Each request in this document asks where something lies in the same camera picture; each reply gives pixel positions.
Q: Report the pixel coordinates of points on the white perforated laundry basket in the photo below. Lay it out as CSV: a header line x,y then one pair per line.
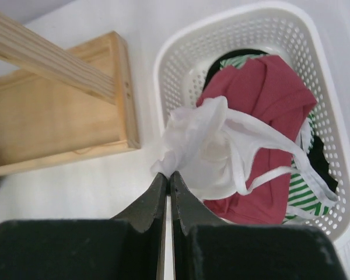
x,y
278,27

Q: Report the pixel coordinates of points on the wooden clothes rack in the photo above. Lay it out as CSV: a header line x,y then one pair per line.
x,y
61,106

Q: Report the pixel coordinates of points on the black garment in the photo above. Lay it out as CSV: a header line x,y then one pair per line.
x,y
314,147

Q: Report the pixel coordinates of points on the green white striped garment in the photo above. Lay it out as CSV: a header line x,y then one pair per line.
x,y
306,198

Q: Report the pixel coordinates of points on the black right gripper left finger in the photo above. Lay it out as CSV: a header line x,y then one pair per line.
x,y
126,246

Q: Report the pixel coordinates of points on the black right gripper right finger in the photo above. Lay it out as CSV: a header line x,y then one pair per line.
x,y
206,247

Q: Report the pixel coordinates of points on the red garment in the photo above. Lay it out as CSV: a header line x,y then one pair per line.
x,y
265,116

